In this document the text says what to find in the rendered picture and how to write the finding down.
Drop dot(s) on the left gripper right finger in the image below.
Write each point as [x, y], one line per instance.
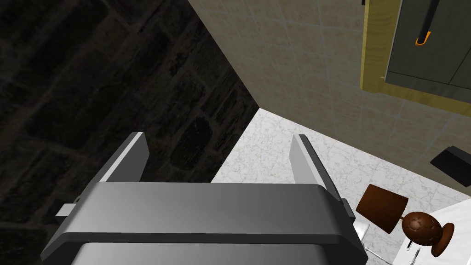
[308, 162]

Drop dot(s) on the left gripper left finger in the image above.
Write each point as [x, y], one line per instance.
[129, 160]

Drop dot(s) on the brown table lamp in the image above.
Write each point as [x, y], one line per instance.
[412, 221]

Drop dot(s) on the black box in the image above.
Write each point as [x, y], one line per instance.
[453, 166]

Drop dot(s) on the white table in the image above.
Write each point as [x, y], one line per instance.
[447, 235]

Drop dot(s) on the grey door leaf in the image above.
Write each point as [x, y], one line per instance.
[430, 59]

